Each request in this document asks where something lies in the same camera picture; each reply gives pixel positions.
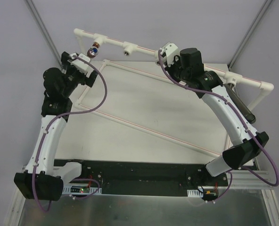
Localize brown water faucet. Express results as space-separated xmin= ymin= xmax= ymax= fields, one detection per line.
xmin=87 ymin=42 xmax=100 ymax=58

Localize white pipe frame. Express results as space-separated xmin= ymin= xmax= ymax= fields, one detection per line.
xmin=74 ymin=28 xmax=274 ymax=148

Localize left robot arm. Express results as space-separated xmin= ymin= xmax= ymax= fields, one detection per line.
xmin=14 ymin=52 xmax=98 ymax=201

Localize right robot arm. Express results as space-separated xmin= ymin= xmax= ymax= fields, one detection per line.
xmin=158 ymin=48 xmax=269 ymax=186

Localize white base board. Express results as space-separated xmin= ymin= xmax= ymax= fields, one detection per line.
xmin=56 ymin=62 xmax=232 ymax=163

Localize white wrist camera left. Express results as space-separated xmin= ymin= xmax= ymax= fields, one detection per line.
xmin=69 ymin=52 xmax=91 ymax=75

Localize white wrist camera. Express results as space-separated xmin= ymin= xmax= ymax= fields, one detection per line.
xmin=160 ymin=42 xmax=180 ymax=67
xmin=69 ymin=52 xmax=91 ymax=75

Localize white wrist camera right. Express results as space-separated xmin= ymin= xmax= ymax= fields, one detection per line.
xmin=160 ymin=42 xmax=180 ymax=67

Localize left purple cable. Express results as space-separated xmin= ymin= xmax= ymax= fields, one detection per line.
xmin=32 ymin=55 xmax=107 ymax=212

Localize purple cable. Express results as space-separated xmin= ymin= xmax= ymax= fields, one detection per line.
xmin=32 ymin=55 xmax=107 ymax=212
xmin=160 ymin=53 xmax=279 ymax=187

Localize right aluminium frame post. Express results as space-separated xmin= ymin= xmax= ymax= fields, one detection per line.
xmin=227 ymin=0 xmax=275 ymax=71

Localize aluminium frame post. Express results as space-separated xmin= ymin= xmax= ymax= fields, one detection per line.
xmin=24 ymin=0 xmax=61 ymax=65
xmin=227 ymin=0 xmax=275 ymax=71

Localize left aluminium frame post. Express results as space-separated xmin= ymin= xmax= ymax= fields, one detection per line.
xmin=24 ymin=0 xmax=61 ymax=65

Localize dark cylindrical handle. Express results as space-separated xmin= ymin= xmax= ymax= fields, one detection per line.
xmin=224 ymin=84 xmax=256 ymax=124

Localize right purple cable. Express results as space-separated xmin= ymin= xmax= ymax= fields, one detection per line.
xmin=160 ymin=53 xmax=279 ymax=187

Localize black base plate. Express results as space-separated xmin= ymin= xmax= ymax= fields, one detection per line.
xmin=54 ymin=159 xmax=233 ymax=196

